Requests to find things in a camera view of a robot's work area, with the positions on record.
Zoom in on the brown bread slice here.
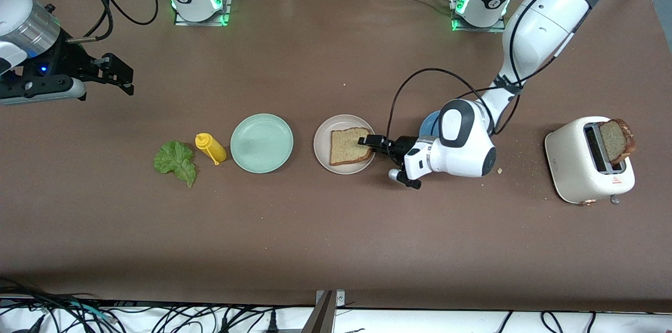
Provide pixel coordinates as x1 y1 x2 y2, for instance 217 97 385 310
329 127 376 167
598 119 636 166

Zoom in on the green lettuce leaf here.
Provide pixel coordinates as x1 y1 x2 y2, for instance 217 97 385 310
153 140 197 188

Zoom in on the yellow mustard squeeze bottle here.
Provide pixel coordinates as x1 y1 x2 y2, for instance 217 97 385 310
195 133 228 166

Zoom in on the blue plate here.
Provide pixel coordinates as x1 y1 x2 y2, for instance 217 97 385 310
419 111 444 139

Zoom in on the beige plate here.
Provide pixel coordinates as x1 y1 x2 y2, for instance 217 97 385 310
313 114 377 175

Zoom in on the mint green plate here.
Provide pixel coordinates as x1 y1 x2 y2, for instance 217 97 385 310
230 113 295 174

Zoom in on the white toaster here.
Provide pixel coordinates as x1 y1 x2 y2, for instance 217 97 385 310
544 116 636 206

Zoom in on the grey metal bar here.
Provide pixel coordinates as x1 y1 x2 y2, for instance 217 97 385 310
301 291 334 333

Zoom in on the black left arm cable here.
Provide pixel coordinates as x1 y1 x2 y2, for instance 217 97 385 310
386 68 523 147

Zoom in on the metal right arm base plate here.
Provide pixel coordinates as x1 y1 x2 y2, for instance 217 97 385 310
173 0 234 27

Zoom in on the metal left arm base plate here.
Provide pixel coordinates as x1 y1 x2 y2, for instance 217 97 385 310
448 0 507 33

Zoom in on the silver corner bracket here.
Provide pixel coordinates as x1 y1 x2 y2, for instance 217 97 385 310
316 289 347 307

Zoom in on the teal cable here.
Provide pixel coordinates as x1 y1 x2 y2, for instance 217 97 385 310
66 300 115 323

